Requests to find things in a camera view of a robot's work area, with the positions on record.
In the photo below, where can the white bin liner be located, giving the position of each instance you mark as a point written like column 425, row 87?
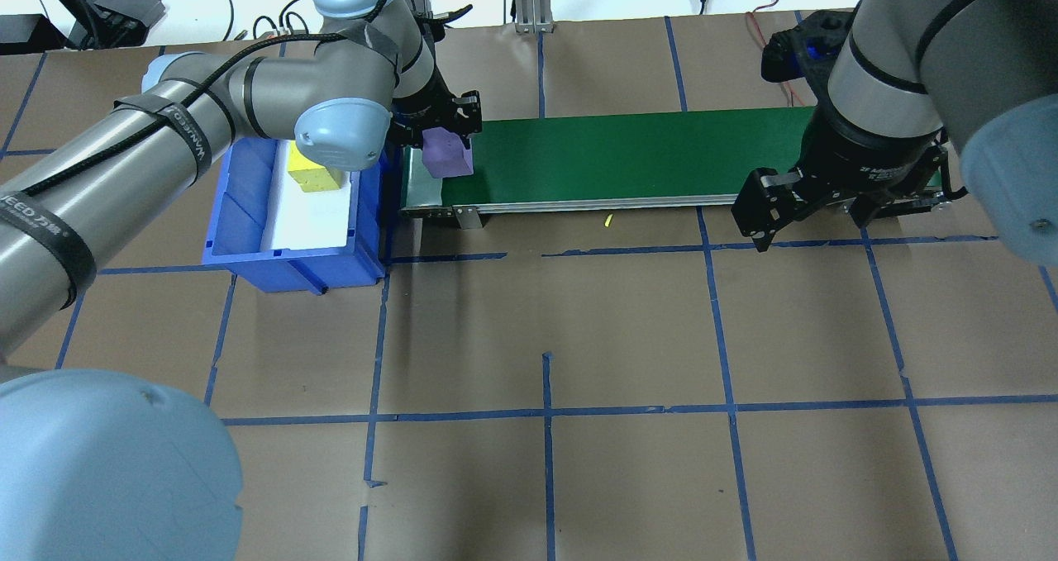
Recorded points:
column 314, row 218

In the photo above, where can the purple foam block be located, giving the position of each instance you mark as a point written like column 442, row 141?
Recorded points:
column 446, row 154

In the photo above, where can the black device box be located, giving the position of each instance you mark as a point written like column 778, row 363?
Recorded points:
column 124, row 11

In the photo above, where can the black flat box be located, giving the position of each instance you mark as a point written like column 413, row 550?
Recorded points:
column 25, row 34

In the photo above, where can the yellow foam block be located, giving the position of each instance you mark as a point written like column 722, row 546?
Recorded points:
column 318, row 177

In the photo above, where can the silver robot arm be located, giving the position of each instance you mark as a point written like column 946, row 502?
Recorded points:
column 124, row 156
column 950, row 32

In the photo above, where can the green conveyor belt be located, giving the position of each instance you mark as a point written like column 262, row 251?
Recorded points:
column 620, row 152

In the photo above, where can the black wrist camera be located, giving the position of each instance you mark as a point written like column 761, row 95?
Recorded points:
column 806, row 45
column 426, row 3

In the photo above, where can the blue plastic bin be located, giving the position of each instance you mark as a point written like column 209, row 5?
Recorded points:
column 248, row 230

